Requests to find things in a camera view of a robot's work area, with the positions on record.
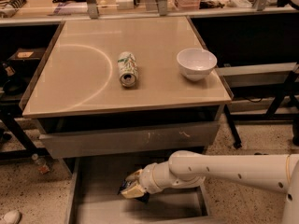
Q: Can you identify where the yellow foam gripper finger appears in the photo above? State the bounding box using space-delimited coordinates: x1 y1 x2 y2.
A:
125 169 143 182
121 182 146 199

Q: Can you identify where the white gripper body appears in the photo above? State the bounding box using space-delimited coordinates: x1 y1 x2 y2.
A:
139 161 175 194

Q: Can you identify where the dark blue rxbar wrapper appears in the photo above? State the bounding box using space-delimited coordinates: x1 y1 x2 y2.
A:
118 180 150 203

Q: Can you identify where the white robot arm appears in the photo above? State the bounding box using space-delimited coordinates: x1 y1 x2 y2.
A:
119 150 299 224

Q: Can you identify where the open grey middle drawer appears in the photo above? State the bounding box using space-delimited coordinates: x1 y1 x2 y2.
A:
64 150 225 224

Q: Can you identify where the grey top drawer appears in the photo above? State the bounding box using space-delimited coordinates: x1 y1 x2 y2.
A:
40 121 220 159

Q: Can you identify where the beige top drawer cabinet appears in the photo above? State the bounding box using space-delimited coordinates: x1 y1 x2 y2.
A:
23 17 231 224

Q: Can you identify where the plastic bottle on floor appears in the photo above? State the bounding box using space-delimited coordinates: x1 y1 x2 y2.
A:
32 153 50 175

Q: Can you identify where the tipped green white can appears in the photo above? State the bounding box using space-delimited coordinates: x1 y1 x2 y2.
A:
117 51 138 88

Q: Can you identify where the white ceramic bowl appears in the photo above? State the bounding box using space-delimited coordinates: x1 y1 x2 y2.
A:
177 48 218 81

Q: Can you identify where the white shoe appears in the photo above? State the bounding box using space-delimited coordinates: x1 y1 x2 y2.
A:
0 210 21 224

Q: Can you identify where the dark box with label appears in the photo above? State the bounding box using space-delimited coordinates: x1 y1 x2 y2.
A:
8 48 46 62

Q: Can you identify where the long back workbench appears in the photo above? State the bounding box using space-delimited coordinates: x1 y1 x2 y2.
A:
0 0 299 24

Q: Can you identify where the black table leg frame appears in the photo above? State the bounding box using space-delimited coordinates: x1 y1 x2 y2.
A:
223 105 242 149

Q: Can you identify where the black coiled cable tool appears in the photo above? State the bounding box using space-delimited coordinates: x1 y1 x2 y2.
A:
0 0 27 18

